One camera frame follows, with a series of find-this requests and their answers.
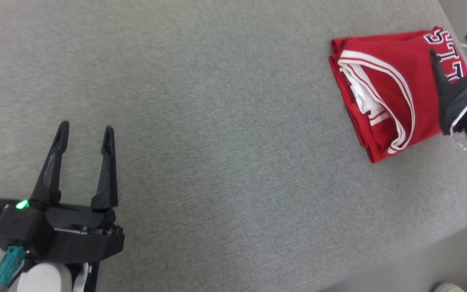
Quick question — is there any red lettered basketball jersey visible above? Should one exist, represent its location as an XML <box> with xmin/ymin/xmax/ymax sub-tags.
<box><xmin>329</xmin><ymin>26</ymin><xmax>467</xmax><ymax>164</ymax></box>

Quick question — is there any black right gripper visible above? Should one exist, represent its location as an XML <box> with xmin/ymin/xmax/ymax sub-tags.
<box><xmin>430</xmin><ymin>49</ymin><xmax>467</xmax><ymax>137</ymax></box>

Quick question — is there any teal connector camera cable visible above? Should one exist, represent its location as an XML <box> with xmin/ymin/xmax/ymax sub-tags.
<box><xmin>0</xmin><ymin>245</ymin><xmax>26</xmax><ymax>292</ymax></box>

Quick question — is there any white shoe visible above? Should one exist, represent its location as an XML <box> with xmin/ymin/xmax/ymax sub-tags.
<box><xmin>433</xmin><ymin>282</ymin><xmax>466</xmax><ymax>292</ymax></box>

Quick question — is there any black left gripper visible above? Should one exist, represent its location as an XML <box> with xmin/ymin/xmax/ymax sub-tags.
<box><xmin>0</xmin><ymin>120</ymin><xmax>125</xmax><ymax>264</ymax></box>

